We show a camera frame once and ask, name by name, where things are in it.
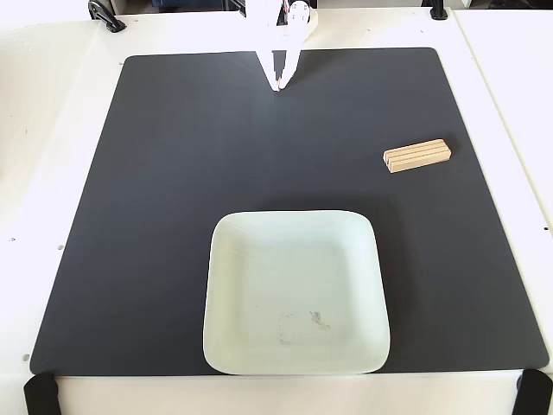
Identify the black table clamp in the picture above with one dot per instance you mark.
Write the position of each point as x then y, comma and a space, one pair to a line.
237, 6
106, 17
439, 9

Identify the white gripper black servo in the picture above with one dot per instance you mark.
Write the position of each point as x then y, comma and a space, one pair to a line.
269, 39

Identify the grooved wooden block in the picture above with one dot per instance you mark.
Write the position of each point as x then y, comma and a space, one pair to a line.
417, 155

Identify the white square plate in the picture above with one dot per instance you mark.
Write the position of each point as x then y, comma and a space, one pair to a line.
268, 281

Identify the white beige robot base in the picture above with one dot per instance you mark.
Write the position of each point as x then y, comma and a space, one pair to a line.
314, 26

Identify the black rubber mat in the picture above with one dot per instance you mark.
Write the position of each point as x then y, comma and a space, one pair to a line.
173, 216

